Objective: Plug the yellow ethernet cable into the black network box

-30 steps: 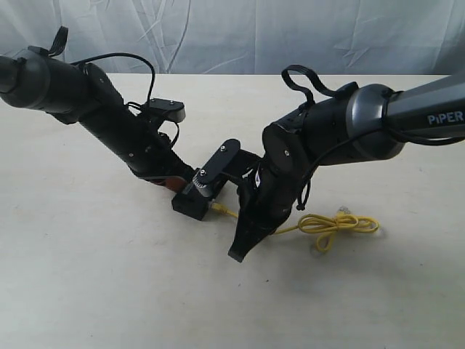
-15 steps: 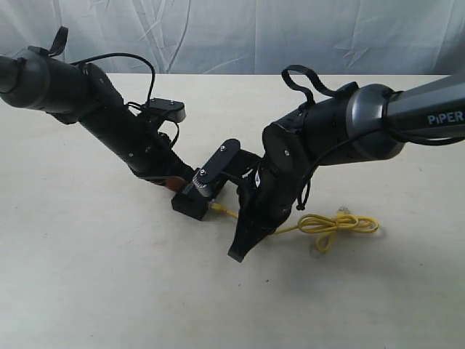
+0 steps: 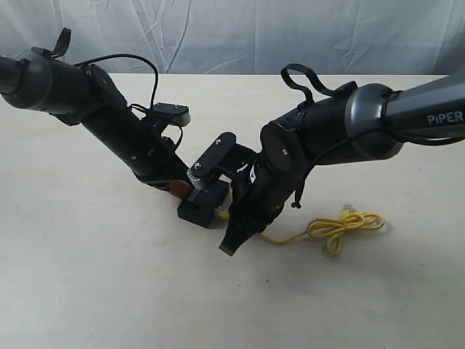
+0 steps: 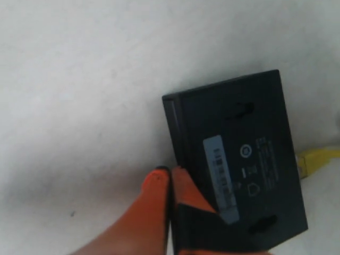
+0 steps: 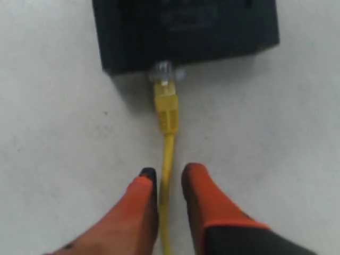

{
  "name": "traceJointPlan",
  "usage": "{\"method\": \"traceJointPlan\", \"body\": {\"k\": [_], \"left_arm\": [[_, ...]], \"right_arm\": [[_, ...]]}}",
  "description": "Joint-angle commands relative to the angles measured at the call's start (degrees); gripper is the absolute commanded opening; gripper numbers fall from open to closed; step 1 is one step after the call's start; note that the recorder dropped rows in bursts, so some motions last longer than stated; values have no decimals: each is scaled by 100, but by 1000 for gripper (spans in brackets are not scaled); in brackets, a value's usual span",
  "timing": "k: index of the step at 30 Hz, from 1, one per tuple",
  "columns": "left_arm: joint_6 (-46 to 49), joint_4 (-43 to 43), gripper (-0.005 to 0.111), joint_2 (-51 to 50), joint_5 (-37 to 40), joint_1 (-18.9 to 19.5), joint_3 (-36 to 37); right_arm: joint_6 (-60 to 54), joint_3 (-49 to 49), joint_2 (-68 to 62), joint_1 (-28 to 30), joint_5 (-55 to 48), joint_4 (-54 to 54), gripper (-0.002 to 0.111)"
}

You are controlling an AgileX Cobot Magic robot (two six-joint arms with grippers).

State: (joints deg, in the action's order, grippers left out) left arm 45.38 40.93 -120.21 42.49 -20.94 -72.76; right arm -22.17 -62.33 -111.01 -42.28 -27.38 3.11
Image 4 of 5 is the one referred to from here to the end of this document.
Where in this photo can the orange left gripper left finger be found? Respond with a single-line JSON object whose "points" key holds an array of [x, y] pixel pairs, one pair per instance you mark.
{"points": [[143, 228]]}

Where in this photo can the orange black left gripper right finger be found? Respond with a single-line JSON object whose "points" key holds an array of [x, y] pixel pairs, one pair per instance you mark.
{"points": [[197, 228]]}

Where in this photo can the black network switch box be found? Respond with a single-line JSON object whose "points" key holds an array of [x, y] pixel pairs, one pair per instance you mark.
{"points": [[233, 137]]}

